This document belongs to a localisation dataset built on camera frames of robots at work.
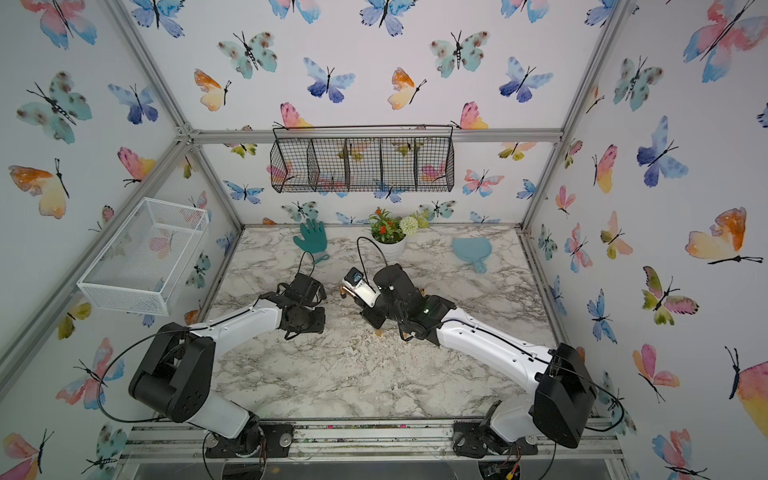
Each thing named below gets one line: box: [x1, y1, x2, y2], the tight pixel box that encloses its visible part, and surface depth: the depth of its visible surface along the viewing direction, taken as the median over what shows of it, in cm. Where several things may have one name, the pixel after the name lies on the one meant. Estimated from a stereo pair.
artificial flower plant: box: [368, 207, 430, 244], surface depth 102 cm
